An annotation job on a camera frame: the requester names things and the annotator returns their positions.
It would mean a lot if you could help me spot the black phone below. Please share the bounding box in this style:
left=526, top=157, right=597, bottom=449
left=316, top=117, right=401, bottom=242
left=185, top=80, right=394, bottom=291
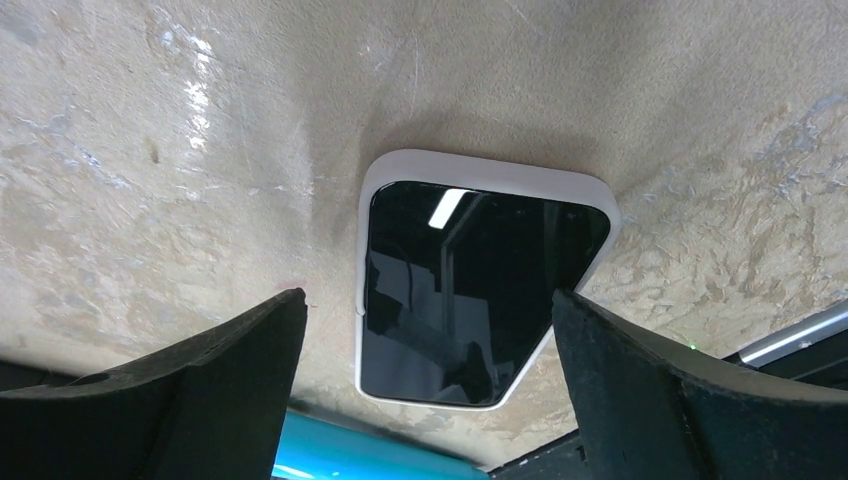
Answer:
left=358, top=181, right=612, bottom=409

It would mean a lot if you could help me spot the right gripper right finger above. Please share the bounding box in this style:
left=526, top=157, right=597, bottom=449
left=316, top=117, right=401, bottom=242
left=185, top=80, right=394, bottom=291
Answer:
left=551, top=290, right=847, bottom=479

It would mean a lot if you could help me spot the white phone case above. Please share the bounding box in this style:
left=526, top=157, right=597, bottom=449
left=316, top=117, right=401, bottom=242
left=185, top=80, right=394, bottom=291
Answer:
left=354, top=149, right=622, bottom=411

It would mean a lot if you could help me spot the blue toy microphone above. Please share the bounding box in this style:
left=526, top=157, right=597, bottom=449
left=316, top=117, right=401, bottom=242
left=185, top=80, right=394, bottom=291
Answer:
left=272, top=412, right=489, bottom=480

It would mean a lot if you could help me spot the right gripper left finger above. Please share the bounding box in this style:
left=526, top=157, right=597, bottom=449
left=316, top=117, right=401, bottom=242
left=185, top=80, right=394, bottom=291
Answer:
left=1, top=288, right=307, bottom=479

